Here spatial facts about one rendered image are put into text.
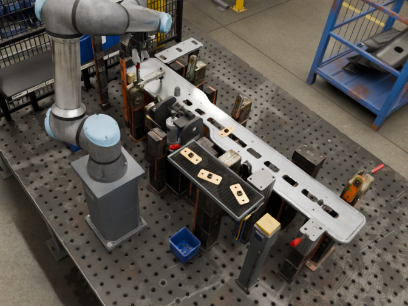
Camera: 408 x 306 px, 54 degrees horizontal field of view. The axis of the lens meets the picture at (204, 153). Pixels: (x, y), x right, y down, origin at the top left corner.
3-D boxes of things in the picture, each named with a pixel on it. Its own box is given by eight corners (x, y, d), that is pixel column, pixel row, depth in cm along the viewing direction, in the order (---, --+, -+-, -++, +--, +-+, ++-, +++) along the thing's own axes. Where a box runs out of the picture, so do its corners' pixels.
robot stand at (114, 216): (108, 252, 175) (98, 198, 145) (84, 219, 185) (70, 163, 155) (147, 226, 185) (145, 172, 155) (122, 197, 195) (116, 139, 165)
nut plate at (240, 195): (249, 201, 142) (250, 200, 141) (240, 204, 141) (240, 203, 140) (238, 184, 147) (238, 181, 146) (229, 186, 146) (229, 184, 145)
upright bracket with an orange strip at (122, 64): (130, 127, 226) (124, 51, 189) (128, 128, 225) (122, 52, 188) (127, 124, 227) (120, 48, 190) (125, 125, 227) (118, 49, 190)
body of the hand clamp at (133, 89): (146, 137, 222) (144, 87, 196) (136, 143, 218) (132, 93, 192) (139, 131, 224) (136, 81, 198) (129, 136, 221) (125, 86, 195)
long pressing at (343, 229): (373, 216, 163) (374, 214, 162) (342, 250, 152) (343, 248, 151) (153, 56, 223) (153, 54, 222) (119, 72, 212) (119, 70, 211)
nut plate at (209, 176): (222, 178, 148) (222, 175, 148) (218, 185, 146) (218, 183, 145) (201, 169, 150) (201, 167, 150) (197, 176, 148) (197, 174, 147)
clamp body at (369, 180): (351, 223, 195) (381, 177, 168) (334, 241, 188) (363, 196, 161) (333, 210, 200) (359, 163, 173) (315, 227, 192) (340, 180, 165)
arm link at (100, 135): (111, 167, 143) (107, 141, 133) (78, 155, 145) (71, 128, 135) (127, 144, 150) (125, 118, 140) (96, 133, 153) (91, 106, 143)
